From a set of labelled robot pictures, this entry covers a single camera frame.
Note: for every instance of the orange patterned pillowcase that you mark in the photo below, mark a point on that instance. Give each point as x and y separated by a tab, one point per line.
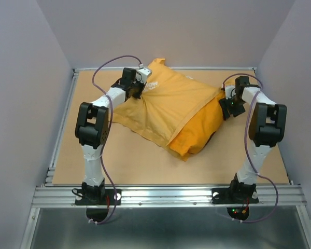
175	112

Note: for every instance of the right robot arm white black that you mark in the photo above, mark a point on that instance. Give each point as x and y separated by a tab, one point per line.
264	129

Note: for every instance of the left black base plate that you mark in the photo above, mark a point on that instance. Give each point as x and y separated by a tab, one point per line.
98	208

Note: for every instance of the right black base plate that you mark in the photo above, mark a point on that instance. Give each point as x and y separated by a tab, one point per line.
237	203

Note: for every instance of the aluminium frame rail front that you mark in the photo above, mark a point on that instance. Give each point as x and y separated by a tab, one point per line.
157	197

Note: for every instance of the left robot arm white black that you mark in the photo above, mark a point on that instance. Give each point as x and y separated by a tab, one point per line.
92	130

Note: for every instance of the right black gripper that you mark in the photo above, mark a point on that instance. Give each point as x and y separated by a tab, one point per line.
223	103

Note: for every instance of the aluminium rail left side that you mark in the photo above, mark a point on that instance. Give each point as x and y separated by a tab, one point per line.
50	174

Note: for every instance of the metal sheet panel front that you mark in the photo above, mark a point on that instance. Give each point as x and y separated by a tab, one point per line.
167	228

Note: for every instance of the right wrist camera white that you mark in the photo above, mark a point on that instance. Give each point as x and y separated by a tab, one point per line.
229	91

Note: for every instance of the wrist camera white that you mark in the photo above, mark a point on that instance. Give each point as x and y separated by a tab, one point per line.
143	74
229	91

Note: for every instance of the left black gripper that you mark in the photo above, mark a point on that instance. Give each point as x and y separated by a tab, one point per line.
141	86

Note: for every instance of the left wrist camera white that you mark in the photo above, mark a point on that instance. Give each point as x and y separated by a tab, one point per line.
143	74

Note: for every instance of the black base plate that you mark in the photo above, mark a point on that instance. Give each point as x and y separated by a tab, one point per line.
98	208
237	203

